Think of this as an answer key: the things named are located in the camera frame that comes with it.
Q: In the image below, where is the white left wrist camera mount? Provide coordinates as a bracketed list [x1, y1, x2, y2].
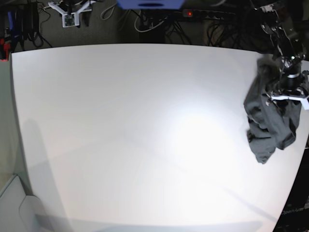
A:
[270, 94, 309, 110]

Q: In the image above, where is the blue box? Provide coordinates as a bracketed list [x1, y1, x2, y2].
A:
[117, 0, 184, 10]

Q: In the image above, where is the red clamp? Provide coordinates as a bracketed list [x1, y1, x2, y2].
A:
[0, 38, 11, 62]

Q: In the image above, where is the grey t-shirt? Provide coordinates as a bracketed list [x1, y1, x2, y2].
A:
[244, 57, 301, 164]

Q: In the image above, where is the grey bin at table corner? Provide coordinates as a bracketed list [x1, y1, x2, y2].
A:
[0, 175, 54, 232]

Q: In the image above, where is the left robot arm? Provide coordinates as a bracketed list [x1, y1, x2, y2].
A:
[251, 0, 309, 99]

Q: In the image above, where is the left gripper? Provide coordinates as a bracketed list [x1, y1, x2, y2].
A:
[272, 70, 309, 97]

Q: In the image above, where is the black power strip red switch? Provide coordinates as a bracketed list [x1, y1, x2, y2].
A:
[182, 9, 236, 20]

